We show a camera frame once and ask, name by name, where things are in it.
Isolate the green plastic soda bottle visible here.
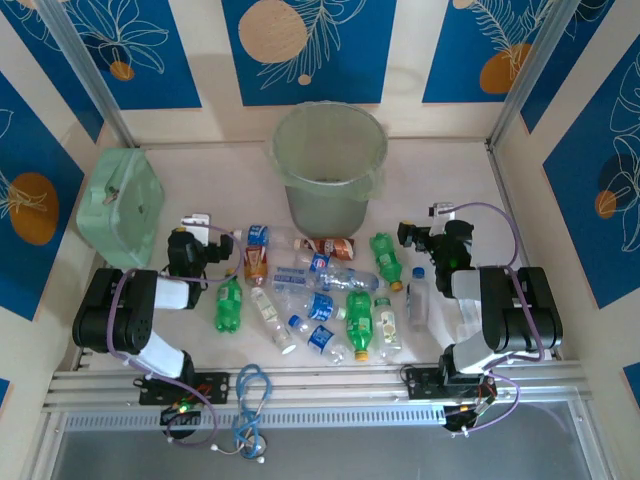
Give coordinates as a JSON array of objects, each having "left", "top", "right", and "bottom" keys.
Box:
[
  {"left": 344, "top": 289, "right": 375, "bottom": 363},
  {"left": 368, "top": 231, "right": 405, "bottom": 294},
  {"left": 214, "top": 269, "right": 245, "bottom": 334}
]

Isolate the clear bottle blue cap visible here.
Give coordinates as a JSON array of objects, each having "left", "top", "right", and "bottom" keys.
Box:
[{"left": 406, "top": 266, "right": 432, "bottom": 331}]

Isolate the clear soda water bottle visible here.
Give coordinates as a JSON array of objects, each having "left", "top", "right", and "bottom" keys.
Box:
[{"left": 268, "top": 266, "right": 310, "bottom": 292}]

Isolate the crushed clear plastic bottle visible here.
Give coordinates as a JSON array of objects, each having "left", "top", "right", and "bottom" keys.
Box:
[{"left": 313, "top": 267, "right": 387, "bottom": 295}]

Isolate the clear green-label bottle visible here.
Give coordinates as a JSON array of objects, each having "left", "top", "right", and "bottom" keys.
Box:
[{"left": 248, "top": 286, "right": 296, "bottom": 357}]

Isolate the blue-label bottle blue cap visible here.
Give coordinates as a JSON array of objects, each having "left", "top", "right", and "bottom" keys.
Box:
[{"left": 287, "top": 313, "right": 350, "bottom": 365}]

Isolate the green plastic bin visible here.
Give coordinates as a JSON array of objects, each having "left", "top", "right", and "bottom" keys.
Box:
[{"left": 272, "top": 101, "right": 390, "bottom": 239}]

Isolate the mint green zip pouch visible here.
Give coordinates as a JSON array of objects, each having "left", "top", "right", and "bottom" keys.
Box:
[{"left": 75, "top": 148, "right": 167, "bottom": 268}]

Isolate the brown coffee drink bottle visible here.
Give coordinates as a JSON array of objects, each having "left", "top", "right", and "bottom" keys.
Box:
[{"left": 293, "top": 236, "right": 359, "bottom": 261}]

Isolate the clear Pepsi bottle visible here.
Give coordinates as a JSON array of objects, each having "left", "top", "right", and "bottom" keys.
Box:
[{"left": 294, "top": 249, "right": 335, "bottom": 275}]

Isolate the small controller board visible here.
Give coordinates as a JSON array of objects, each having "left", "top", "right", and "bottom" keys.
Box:
[
  {"left": 442, "top": 399, "right": 496, "bottom": 432},
  {"left": 159, "top": 403, "right": 202, "bottom": 427}
]

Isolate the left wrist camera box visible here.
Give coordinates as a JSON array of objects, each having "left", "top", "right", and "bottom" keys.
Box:
[{"left": 179, "top": 213, "right": 212, "bottom": 240}]

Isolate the purple camera cable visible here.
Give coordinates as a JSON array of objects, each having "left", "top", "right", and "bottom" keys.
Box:
[
  {"left": 447, "top": 201, "right": 546, "bottom": 439},
  {"left": 110, "top": 223, "right": 246, "bottom": 450}
]

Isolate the aluminium table edge rail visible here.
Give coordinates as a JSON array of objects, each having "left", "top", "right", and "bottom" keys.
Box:
[{"left": 487, "top": 139, "right": 586, "bottom": 369}]

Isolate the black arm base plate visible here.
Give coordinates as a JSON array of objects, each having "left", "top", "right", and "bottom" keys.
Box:
[
  {"left": 403, "top": 366, "right": 497, "bottom": 401},
  {"left": 138, "top": 372, "right": 232, "bottom": 407}
]

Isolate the aluminium mounting rail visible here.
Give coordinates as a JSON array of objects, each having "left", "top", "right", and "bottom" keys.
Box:
[{"left": 42, "top": 360, "right": 594, "bottom": 416}]

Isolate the slotted grey cable duct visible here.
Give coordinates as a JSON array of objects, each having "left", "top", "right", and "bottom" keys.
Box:
[{"left": 63, "top": 408, "right": 447, "bottom": 434}]

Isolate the aluminium frame post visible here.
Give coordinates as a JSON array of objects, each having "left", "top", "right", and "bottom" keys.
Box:
[
  {"left": 37, "top": 0, "right": 137, "bottom": 150},
  {"left": 487, "top": 0, "right": 587, "bottom": 151}
]

